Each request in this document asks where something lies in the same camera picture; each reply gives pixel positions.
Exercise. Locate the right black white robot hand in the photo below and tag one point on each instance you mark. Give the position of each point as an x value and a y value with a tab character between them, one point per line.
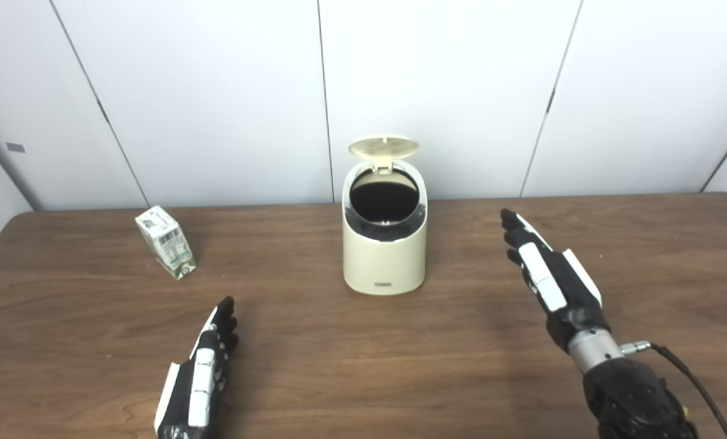
546	277

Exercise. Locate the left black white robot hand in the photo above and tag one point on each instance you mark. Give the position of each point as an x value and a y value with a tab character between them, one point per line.
202	384

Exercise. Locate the white green milk carton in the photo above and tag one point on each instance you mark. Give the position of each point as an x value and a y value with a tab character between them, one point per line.
165	241

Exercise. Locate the cream-colored bin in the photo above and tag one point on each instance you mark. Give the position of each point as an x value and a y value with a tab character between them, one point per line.
383	265

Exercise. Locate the cream round bin lid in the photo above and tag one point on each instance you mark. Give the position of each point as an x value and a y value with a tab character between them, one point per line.
383	146

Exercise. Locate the grey wall sticker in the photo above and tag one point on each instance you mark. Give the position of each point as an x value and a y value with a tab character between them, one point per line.
14	147

